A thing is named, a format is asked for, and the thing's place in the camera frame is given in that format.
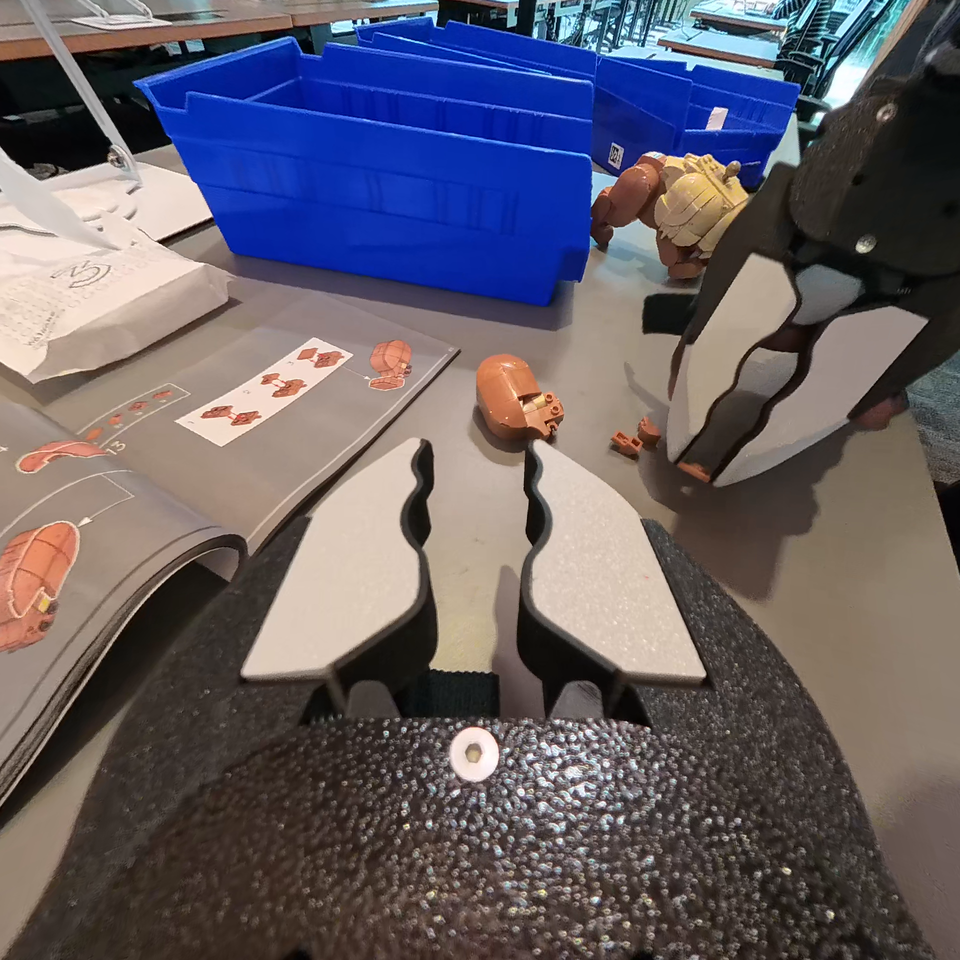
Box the long wooden table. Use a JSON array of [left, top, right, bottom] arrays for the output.
[[0, 0, 439, 64]]

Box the grey instruction booklet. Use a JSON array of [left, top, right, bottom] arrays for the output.
[[0, 282, 460, 811]]

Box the large blue storage bin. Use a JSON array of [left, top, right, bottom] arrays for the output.
[[135, 38, 597, 306]]

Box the grey desk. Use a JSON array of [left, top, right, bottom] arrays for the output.
[[0, 113, 960, 960]]

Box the round brown brick assembly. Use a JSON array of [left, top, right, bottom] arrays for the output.
[[476, 353, 567, 447]]

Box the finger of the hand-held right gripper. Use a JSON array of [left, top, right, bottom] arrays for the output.
[[717, 305, 931, 489], [668, 252, 799, 462]]

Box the translucent plastic strap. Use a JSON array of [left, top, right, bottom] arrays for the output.
[[18, 0, 139, 181], [0, 147, 114, 253]]

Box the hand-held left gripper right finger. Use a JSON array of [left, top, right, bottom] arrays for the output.
[[518, 440, 708, 688]]

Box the brown and tan brick assembly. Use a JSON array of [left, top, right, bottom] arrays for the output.
[[590, 150, 751, 283]]

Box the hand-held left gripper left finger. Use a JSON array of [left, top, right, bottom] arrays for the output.
[[243, 438, 439, 685]]

